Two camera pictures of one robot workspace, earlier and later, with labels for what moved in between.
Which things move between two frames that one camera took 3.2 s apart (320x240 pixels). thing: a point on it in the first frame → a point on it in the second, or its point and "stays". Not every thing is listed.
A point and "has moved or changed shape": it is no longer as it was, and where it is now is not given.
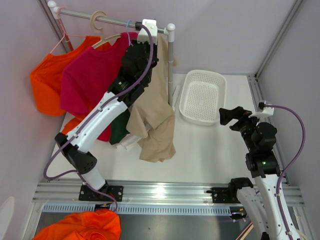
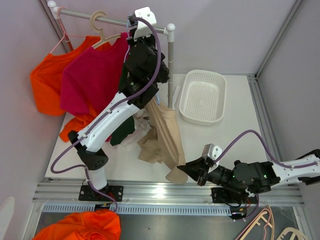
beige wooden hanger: (93, 25) stays
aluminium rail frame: (67, 193) stays
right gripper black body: (247, 124) → (217, 176)
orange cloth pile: (95, 224) stays
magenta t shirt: (89, 75) stays
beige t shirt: (151, 120) has moved or changed shape
